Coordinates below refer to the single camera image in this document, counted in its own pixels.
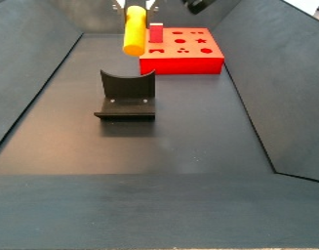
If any red rectangular peg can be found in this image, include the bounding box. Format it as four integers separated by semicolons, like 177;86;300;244
148;22;163;43

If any black curved fixture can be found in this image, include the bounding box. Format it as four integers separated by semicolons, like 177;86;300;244
93;71;155;119

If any red shape sorter block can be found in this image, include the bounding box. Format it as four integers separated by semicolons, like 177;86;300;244
139;27;224;74

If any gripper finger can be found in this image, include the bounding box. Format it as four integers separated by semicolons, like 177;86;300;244
112;0;125;15
144;0;159;15

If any yellow oval cylinder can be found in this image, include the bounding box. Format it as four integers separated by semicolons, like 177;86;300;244
123;6;145;57

